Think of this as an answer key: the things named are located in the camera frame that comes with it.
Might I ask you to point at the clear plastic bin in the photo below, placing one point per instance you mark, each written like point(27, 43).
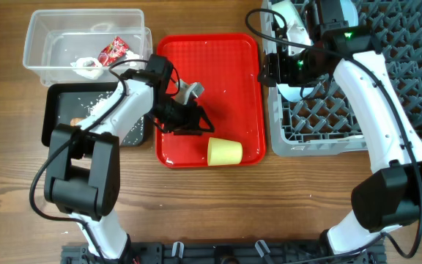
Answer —
point(55, 38)

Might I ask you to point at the orange carrot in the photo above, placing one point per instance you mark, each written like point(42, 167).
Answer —
point(76, 121)

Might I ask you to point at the light blue plate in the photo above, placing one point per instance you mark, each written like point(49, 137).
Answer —
point(347, 13)

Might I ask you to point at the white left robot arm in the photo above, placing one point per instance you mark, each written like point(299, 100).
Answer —
point(82, 171)

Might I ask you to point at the red snack wrapper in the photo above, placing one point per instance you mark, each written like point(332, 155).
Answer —
point(113, 51)

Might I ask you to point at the red serving tray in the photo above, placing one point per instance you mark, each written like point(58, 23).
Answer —
point(226, 65)

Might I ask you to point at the small white tissue piece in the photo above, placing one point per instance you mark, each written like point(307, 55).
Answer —
point(131, 58)

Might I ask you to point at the light blue bowl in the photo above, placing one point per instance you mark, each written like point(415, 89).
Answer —
point(294, 94)

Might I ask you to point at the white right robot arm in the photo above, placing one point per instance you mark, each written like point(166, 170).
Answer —
point(326, 39)

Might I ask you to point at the white rice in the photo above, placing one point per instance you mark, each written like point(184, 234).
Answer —
point(99, 104)

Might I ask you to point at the green bowl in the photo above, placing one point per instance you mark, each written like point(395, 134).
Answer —
point(289, 16)

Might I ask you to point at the yellow cup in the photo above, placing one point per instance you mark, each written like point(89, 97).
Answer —
point(222, 152)

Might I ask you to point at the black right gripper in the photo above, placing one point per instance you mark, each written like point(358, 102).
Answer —
point(277, 72)

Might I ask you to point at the grey dishwasher rack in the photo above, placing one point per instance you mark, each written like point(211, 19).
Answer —
point(323, 123)

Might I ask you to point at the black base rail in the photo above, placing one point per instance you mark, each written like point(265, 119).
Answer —
point(287, 252)

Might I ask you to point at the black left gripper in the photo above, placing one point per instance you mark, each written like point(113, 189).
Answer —
point(190, 119)

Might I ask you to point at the black waste tray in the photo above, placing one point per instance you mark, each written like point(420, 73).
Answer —
point(62, 103)

